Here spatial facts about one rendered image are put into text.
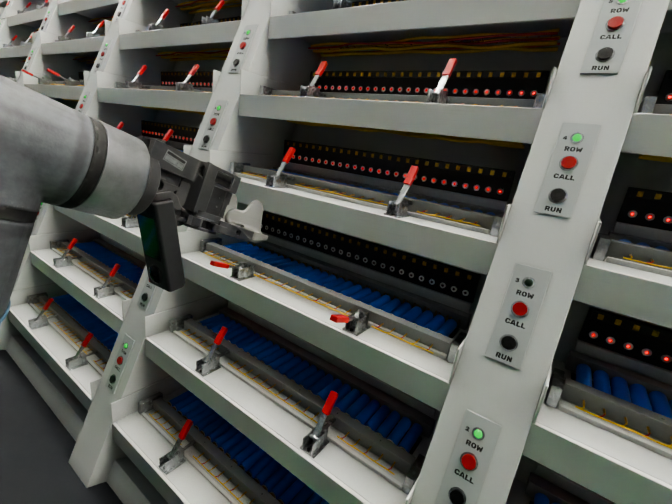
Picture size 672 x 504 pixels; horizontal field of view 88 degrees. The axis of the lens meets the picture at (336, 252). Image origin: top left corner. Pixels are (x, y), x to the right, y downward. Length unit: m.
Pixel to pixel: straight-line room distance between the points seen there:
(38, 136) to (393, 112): 0.47
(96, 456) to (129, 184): 0.71
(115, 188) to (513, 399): 0.48
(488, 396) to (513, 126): 0.36
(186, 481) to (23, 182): 0.60
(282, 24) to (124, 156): 0.61
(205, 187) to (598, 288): 0.47
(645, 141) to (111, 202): 0.59
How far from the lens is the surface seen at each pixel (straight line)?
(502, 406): 0.49
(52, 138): 0.37
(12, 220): 0.37
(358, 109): 0.67
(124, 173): 0.39
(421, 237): 0.52
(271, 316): 0.64
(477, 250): 0.50
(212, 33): 1.11
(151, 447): 0.88
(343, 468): 0.60
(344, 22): 0.82
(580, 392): 0.55
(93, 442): 1.01
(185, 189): 0.46
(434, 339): 0.54
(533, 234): 0.50
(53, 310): 1.41
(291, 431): 0.63
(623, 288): 0.50
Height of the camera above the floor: 0.61
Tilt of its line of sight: 3 degrees up
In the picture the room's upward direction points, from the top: 20 degrees clockwise
